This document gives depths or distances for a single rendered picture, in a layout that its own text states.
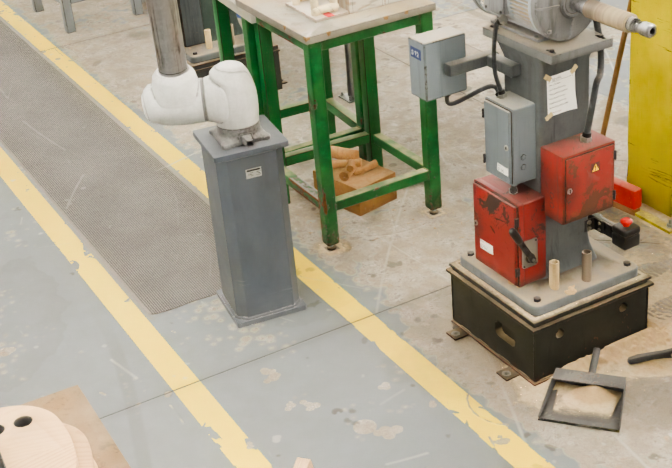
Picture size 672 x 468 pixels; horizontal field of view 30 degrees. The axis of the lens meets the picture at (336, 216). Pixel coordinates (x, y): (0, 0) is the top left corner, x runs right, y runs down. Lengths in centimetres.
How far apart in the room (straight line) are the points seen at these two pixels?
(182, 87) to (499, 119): 110
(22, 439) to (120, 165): 366
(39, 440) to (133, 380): 198
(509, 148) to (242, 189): 100
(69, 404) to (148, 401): 154
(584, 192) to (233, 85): 125
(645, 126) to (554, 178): 123
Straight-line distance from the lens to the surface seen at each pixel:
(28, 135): 664
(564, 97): 404
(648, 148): 523
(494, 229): 420
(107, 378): 455
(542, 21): 388
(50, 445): 252
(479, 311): 442
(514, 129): 399
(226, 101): 437
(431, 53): 402
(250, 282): 462
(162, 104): 437
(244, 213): 449
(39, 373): 466
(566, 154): 399
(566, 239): 428
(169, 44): 428
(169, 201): 568
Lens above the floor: 251
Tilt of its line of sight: 28 degrees down
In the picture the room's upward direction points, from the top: 5 degrees counter-clockwise
